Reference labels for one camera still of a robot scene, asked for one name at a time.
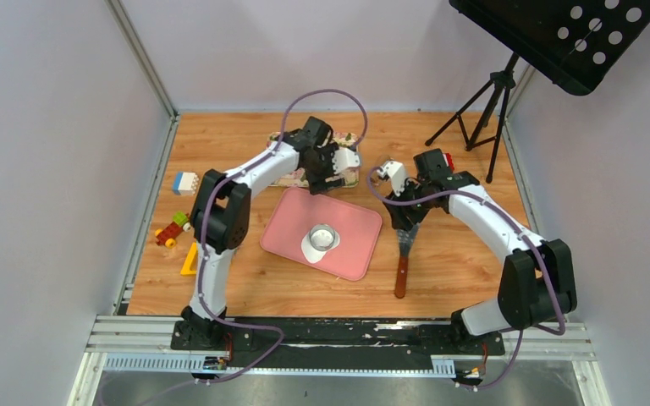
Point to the floral cutting mat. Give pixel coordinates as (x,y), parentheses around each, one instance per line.
(348,178)

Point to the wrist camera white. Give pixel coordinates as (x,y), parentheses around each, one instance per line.
(344,159)
(394,172)

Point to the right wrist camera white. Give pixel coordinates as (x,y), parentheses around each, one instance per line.
(394,172)

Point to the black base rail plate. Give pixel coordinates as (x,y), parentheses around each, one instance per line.
(309,343)

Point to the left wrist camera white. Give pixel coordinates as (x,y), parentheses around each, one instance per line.
(344,159)

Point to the yellow triangular toy block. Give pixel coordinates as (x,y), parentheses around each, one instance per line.
(189,267)

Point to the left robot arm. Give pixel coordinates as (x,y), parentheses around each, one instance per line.
(221,214)

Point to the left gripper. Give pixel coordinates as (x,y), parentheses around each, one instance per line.
(318,184)

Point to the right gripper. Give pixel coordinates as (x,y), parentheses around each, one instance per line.
(402,218)

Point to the white dough ball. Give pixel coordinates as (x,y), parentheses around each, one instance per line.
(318,241)

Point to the red grid box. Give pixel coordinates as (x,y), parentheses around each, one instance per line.
(449,161)

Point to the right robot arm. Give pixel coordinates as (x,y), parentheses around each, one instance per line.
(537,282)

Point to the red yellow toy piece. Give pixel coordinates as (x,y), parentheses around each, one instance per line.
(167,236)

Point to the small blue white card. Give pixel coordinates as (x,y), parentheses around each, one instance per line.
(185,183)

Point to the pink plastic tray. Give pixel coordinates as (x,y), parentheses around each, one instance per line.
(298,211)

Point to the black music stand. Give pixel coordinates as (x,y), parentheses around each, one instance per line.
(573,43)

